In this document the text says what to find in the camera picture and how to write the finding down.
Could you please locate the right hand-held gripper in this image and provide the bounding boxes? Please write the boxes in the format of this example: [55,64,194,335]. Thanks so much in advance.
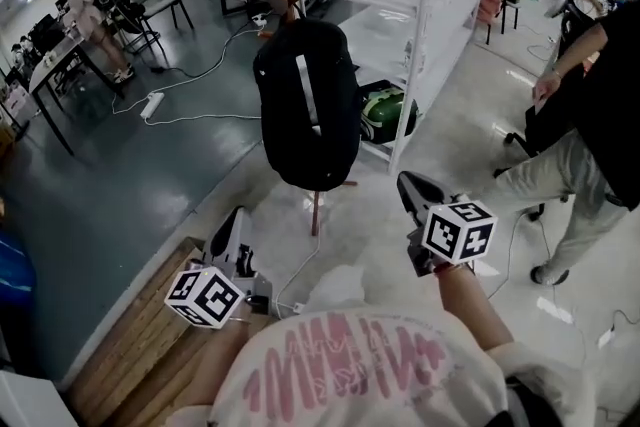
[396,170,499,278]

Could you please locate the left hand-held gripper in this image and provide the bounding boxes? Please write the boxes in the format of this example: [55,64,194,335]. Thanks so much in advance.
[164,206,274,331]

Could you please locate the black bag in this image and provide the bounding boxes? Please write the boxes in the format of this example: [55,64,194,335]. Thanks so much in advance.
[252,18,362,193]

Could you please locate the person's left forearm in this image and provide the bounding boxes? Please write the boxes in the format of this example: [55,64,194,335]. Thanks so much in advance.
[185,317,274,412]

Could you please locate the person's right forearm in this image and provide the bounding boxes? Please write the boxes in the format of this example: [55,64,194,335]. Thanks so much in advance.
[435,263,516,352]

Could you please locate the white metal shelf rack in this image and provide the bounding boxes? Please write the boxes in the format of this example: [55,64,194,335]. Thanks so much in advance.
[285,0,495,176]

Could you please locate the green glossy helmet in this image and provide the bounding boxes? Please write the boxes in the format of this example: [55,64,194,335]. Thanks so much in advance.
[358,79,420,147]

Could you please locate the black office chair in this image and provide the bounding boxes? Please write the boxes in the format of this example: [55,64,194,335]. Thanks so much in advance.
[492,90,577,222]

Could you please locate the white power strip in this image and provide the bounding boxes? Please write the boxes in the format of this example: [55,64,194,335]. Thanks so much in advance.
[139,91,166,121]

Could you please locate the white shirt with pink print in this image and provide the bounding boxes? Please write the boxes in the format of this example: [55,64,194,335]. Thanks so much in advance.
[164,264,597,427]

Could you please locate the pink chair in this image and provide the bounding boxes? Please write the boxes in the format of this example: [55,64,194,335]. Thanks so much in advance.
[463,0,522,47]

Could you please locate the blue object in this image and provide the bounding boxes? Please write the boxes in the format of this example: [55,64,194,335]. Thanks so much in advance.
[0,228,39,317]

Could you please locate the grey table with black legs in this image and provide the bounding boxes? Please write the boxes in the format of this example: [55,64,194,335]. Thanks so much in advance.
[28,33,127,157]

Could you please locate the white box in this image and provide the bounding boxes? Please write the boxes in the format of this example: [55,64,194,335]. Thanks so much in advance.
[0,368,67,427]

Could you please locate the short white cable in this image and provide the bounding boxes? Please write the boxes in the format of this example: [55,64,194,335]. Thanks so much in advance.
[274,213,322,317]

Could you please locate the long white cable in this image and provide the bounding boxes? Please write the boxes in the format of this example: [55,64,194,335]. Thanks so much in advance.
[110,25,264,127]

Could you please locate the black floor cable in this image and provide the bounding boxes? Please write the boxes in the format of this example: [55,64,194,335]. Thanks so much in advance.
[488,208,640,352]

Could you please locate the black shoulder strap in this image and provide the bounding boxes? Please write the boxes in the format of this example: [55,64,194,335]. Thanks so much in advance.
[503,374,567,427]

